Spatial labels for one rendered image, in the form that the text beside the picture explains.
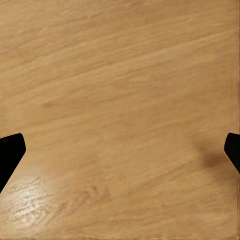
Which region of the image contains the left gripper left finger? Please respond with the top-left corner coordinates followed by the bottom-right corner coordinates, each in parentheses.
top-left (0, 133), bottom-right (26, 193)

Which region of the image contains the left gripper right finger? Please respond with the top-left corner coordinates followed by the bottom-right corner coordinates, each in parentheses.
top-left (224, 133), bottom-right (240, 173)

